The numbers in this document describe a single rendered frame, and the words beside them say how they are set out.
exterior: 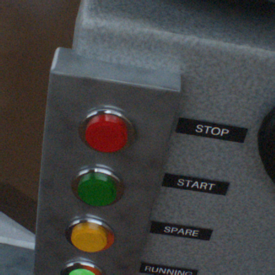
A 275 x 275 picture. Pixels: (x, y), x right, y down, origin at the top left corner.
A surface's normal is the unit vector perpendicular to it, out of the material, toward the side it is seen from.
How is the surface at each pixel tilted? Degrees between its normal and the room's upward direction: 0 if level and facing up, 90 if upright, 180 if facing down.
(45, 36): 0
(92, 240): 90
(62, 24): 0
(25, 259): 90
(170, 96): 90
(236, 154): 90
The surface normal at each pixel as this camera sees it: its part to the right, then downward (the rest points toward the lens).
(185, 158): -0.07, 0.67
